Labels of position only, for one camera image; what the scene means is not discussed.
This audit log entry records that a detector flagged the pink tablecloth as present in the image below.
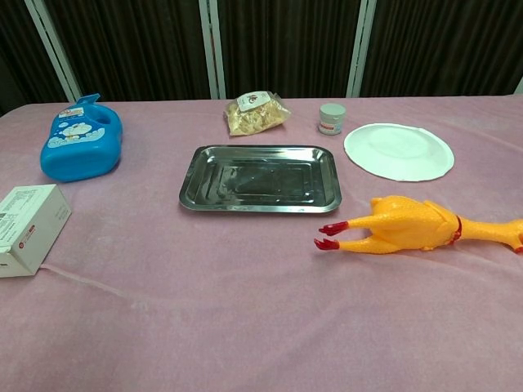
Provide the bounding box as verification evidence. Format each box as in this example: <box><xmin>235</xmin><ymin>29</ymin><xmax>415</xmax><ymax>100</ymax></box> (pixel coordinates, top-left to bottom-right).
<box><xmin>0</xmin><ymin>96</ymin><xmax>523</xmax><ymax>392</ymax></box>

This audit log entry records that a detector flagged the dark ribbed partition panel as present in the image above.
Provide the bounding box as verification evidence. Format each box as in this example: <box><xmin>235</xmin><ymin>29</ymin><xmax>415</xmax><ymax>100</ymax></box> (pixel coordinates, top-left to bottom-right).
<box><xmin>0</xmin><ymin>0</ymin><xmax>66</xmax><ymax>116</ymax></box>
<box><xmin>362</xmin><ymin>0</ymin><xmax>523</xmax><ymax>98</ymax></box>
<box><xmin>216</xmin><ymin>0</ymin><xmax>361</xmax><ymax>100</ymax></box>
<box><xmin>42</xmin><ymin>0</ymin><xmax>213</xmax><ymax>102</ymax></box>

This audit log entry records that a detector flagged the small white lidded jar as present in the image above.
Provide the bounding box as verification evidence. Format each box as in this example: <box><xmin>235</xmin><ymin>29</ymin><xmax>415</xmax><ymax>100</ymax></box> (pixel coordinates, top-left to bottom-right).
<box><xmin>318</xmin><ymin>103</ymin><xmax>347</xmax><ymax>136</ymax></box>

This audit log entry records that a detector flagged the yellow rubber chicken toy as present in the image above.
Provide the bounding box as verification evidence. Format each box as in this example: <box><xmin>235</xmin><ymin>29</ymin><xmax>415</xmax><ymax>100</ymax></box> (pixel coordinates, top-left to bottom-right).
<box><xmin>313</xmin><ymin>194</ymin><xmax>523</xmax><ymax>254</ymax></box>

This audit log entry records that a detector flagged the blue cartoon shampoo bottle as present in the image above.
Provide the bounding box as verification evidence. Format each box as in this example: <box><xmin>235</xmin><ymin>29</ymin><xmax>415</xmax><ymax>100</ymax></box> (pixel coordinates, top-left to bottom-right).
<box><xmin>39</xmin><ymin>93</ymin><xmax>124</xmax><ymax>184</ymax></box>

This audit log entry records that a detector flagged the stainless steel rectangular tray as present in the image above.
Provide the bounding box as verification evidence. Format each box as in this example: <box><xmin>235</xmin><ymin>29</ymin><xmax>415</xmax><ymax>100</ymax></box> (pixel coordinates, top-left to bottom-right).
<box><xmin>178</xmin><ymin>144</ymin><xmax>343</xmax><ymax>215</ymax></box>

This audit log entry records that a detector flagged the white cardboard box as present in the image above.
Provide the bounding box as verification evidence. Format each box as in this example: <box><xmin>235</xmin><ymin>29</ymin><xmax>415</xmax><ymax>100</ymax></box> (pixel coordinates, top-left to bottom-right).
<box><xmin>0</xmin><ymin>184</ymin><xmax>73</xmax><ymax>279</ymax></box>

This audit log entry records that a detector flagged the clear bag of snacks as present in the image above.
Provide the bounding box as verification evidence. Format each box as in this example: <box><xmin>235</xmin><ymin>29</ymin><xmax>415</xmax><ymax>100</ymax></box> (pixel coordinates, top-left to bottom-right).
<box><xmin>223</xmin><ymin>91</ymin><xmax>293</xmax><ymax>138</ymax></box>

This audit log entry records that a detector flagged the white paper plate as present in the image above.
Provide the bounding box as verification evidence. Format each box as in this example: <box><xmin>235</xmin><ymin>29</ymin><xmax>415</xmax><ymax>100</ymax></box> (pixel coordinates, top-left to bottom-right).
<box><xmin>343</xmin><ymin>122</ymin><xmax>456</xmax><ymax>182</ymax></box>

